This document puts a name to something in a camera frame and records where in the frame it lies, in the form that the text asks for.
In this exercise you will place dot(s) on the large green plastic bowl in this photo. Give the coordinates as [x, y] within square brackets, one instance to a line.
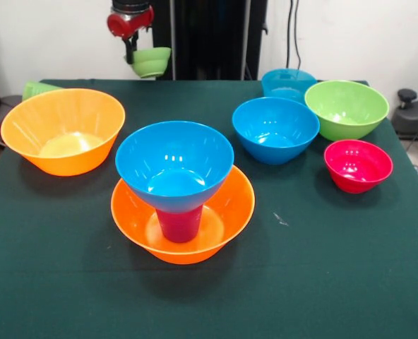
[346, 102]

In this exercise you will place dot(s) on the dark green table cloth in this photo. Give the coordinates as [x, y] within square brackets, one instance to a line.
[315, 282]

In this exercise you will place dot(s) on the purple plastic cup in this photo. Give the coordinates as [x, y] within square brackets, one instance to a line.
[179, 226]

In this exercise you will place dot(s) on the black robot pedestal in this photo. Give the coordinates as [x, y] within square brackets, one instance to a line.
[209, 35]

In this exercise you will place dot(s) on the small green plastic bowl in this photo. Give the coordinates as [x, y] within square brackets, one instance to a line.
[152, 61]

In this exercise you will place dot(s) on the large orange plastic bowl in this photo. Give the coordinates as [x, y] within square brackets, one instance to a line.
[233, 212]
[60, 113]

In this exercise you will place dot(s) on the black stand base with knob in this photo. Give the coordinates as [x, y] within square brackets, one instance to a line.
[417, 116]

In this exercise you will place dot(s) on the small translucent blue bowl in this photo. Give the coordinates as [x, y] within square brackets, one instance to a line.
[288, 83]

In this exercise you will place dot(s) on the blue plastic bowl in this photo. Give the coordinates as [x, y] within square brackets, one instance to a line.
[274, 123]
[173, 148]

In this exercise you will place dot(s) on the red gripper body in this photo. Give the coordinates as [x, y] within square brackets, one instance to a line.
[128, 24]

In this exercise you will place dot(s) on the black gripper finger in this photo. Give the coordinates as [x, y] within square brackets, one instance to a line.
[135, 42]
[128, 51]

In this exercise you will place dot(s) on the small pink plastic bowl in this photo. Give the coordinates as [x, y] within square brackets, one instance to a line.
[357, 162]

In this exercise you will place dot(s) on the green plastic cup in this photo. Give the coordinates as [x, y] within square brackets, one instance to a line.
[36, 90]

